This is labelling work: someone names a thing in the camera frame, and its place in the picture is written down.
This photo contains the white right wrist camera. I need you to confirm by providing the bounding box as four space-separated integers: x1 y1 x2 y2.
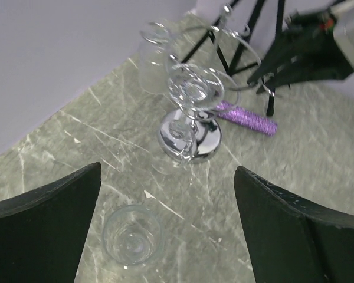
330 1 354 70

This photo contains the purple glitter microphone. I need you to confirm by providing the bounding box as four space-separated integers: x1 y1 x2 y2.
215 101 278 136

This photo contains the chrome wine glass rack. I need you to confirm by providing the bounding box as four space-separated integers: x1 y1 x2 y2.
156 2 278 166

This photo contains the black music stand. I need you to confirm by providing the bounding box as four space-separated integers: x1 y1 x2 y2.
181 0 286 117

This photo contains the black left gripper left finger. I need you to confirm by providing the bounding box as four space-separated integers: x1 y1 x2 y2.
0 162 101 282

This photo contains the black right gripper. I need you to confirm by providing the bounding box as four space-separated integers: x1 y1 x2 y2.
247 11 354 88

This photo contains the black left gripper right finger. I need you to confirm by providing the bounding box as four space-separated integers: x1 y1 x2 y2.
234 166 354 282

